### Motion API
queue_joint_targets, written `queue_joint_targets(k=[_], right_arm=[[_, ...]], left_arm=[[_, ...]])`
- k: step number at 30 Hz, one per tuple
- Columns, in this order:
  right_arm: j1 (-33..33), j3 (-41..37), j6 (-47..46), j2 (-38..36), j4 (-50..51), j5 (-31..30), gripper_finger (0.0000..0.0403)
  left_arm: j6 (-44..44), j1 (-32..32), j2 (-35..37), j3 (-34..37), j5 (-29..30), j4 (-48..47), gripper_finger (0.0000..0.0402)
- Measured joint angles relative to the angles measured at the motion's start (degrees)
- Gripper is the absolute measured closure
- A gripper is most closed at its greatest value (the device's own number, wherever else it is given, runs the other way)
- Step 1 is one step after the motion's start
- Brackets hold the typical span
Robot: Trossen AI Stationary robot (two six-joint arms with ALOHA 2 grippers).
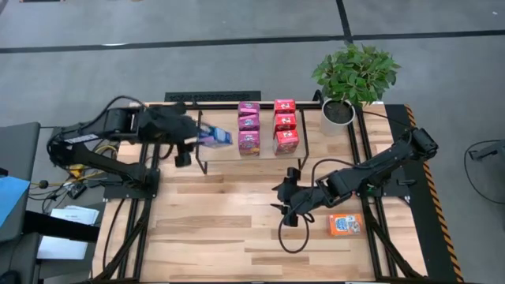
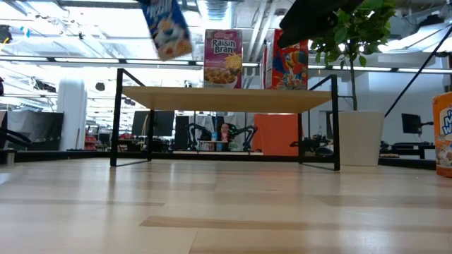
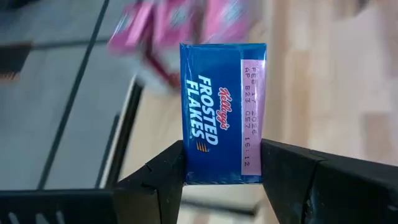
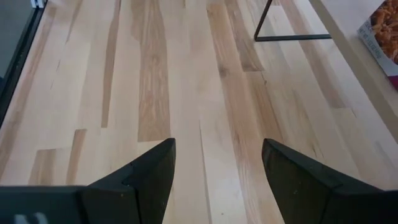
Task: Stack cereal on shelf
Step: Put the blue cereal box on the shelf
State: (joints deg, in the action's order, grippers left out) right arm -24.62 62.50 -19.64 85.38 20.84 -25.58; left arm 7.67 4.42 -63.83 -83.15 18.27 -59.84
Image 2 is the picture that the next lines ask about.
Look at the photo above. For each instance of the white plant pot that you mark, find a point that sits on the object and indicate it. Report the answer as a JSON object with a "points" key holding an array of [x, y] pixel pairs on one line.
{"points": [[360, 137]]}

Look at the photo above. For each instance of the white round pillar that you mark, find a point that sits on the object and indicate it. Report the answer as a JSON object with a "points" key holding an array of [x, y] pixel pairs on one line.
{"points": [[72, 116]]}

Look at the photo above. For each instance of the black background machine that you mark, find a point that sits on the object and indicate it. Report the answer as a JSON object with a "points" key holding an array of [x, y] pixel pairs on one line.
{"points": [[319, 150]]}

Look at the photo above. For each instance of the red Froot Loops cereal box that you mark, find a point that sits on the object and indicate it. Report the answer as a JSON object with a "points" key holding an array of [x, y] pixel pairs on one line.
{"points": [[289, 70]]}

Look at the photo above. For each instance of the person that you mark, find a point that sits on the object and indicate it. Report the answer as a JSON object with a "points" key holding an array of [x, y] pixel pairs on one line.
{"points": [[225, 130]]}

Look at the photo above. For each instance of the orange Mini Wheats cereal box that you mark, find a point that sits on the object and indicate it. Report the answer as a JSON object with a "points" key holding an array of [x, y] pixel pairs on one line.
{"points": [[443, 141]]}

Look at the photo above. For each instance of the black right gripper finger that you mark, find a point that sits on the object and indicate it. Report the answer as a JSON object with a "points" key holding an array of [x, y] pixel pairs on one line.
{"points": [[318, 17]]}

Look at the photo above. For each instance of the small background table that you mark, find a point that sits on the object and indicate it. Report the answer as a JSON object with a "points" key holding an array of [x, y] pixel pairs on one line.
{"points": [[208, 141]]}

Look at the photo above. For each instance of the small black ceiling dome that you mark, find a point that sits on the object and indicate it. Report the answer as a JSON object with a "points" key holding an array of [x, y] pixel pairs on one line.
{"points": [[100, 86]]}

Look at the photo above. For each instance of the blue Frosted Flakes cereal box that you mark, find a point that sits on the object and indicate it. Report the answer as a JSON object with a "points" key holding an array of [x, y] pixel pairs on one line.
{"points": [[169, 31]]}

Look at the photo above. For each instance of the black monitor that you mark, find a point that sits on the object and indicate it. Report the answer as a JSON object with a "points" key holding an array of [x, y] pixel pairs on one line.
{"points": [[162, 123]]}

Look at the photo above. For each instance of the purple Raisin Bran cereal box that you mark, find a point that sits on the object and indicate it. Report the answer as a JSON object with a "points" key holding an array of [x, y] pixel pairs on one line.
{"points": [[223, 60]]}

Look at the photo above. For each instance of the black background desk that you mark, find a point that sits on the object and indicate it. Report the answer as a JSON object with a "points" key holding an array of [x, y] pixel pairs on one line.
{"points": [[420, 145]]}

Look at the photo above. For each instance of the orange panel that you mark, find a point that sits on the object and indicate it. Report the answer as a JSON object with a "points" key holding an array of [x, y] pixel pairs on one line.
{"points": [[275, 135]]}

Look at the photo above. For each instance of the black monitor on arm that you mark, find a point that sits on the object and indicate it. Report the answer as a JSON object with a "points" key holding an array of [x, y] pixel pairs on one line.
{"points": [[410, 123]]}

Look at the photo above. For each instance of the black ceiling fixture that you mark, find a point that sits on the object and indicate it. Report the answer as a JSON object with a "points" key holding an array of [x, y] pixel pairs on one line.
{"points": [[4, 33]]}

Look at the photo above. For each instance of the green leafy plant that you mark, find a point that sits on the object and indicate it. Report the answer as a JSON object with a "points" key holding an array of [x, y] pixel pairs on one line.
{"points": [[353, 31]]}

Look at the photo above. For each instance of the black background robot arm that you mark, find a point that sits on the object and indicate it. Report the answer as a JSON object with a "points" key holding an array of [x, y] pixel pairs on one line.
{"points": [[192, 135], [251, 132]]}

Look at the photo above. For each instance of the wooden shelf black metal legs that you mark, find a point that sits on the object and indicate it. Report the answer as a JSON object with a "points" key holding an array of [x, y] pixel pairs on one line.
{"points": [[226, 100]]}

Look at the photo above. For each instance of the black cloth cover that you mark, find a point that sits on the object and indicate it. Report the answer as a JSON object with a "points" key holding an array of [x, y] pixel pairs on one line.
{"points": [[35, 128]]}

